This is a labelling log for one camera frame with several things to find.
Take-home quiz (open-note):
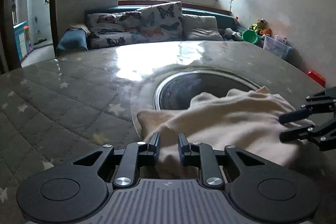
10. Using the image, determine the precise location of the cream long-sleeve sweater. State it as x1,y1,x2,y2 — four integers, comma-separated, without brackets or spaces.
137,87,318,178

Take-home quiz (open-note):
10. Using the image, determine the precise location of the red plastic stool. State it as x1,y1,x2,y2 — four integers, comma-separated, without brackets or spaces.
307,70,326,87

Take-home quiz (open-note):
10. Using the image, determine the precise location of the round black induction cooktop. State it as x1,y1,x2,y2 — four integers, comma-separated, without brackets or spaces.
154,69,260,110

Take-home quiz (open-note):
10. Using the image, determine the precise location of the clear plastic storage box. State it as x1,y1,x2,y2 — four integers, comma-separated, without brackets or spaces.
262,35,293,60

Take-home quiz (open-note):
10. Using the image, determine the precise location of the teddy bear toy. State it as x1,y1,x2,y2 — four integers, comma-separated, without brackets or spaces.
249,19,272,36

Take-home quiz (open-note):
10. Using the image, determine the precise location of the green plastic basin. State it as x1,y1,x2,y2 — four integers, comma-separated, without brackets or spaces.
242,30,259,44

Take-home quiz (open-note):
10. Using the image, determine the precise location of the teal bench sofa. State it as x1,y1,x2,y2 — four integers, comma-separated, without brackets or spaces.
85,2,243,49

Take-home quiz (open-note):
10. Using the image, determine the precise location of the beige plain cushion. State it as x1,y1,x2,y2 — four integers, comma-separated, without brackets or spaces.
183,14,223,41

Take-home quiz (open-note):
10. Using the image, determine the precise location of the long butterfly print pillow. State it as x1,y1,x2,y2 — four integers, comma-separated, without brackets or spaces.
86,11,148,49

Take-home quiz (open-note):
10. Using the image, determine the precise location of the blue folded blanket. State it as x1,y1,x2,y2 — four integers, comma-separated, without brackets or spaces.
56,29,88,55

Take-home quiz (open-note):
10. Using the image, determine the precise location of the square butterfly print cushion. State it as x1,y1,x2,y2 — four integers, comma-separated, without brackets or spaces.
137,2,183,42

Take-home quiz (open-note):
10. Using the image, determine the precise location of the blue white small cabinet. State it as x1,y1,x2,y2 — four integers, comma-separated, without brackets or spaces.
14,21,34,61

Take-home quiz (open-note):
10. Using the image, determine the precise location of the dark wooden doorway frame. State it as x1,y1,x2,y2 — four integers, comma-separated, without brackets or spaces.
1,0,55,73

